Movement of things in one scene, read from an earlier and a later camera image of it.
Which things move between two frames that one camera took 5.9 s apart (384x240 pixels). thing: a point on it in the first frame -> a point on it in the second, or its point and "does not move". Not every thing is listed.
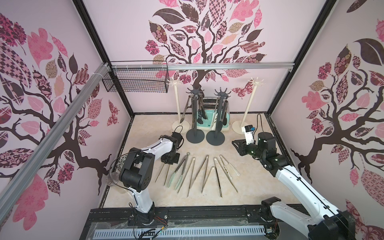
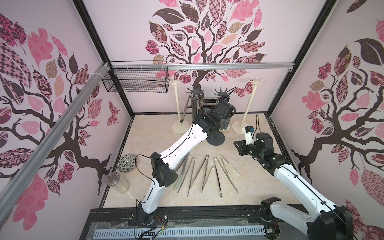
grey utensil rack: [215, 137] does not move
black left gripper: [176, 160] -> [228, 117]
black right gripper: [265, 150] does not move
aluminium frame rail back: [200, 66] does not move
